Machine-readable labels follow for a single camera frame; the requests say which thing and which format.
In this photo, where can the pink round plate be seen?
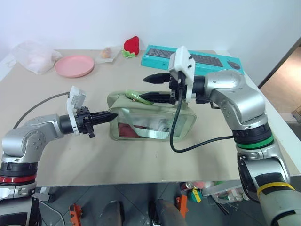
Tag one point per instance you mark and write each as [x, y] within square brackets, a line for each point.
[74, 66]

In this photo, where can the green yellow small box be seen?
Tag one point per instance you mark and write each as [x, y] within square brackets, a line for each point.
[194, 195]

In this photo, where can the dark rounded shape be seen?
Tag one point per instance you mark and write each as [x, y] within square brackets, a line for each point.
[168, 213]
[110, 213]

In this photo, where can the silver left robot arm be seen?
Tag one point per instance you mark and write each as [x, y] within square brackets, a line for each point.
[28, 141]

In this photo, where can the teal keyboard box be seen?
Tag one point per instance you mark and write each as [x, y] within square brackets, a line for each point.
[160, 56]

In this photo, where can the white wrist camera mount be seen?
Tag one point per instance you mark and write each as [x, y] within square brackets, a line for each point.
[184, 61]
[74, 99]

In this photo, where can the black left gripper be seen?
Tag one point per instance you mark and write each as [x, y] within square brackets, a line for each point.
[83, 119]

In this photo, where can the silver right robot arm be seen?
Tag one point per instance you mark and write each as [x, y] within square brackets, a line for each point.
[237, 101]

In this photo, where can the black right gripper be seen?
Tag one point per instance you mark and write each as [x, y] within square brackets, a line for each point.
[175, 88]

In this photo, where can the orange black tool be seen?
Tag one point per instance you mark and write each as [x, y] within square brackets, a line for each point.
[182, 204]
[74, 214]

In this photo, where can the clear packet with snack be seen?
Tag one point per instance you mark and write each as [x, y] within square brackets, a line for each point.
[108, 54]

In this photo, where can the red plush strawberry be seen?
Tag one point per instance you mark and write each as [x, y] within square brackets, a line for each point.
[132, 44]

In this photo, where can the white plastic bag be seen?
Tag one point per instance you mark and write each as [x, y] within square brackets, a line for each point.
[33, 56]

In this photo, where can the clear plastic storage bin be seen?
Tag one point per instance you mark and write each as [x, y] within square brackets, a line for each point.
[223, 190]

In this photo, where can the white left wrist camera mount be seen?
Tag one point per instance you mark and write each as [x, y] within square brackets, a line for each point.
[74, 99]

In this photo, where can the green transparent zip pouch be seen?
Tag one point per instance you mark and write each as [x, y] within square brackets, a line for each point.
[150, 124]

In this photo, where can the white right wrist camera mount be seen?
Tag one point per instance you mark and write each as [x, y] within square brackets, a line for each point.
[184, 61]

